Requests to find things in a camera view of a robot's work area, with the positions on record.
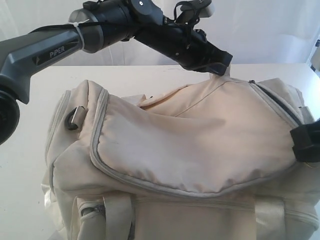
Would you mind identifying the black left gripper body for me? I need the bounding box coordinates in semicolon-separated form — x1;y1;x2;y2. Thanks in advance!
173;27;213;70

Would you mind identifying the cream duffel bag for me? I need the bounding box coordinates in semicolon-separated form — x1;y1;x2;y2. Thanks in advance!
45;74;320;240

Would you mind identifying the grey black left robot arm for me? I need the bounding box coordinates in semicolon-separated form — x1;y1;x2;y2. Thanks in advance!
0;0;233;143

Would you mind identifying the white backdrop curtain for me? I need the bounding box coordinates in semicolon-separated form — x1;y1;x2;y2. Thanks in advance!
0;0;320;66

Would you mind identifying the white zip tie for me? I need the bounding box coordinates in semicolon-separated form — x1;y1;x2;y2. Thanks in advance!
68;19;90;50

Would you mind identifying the black left D-ring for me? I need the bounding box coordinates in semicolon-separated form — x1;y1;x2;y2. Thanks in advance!
64;108;80;131

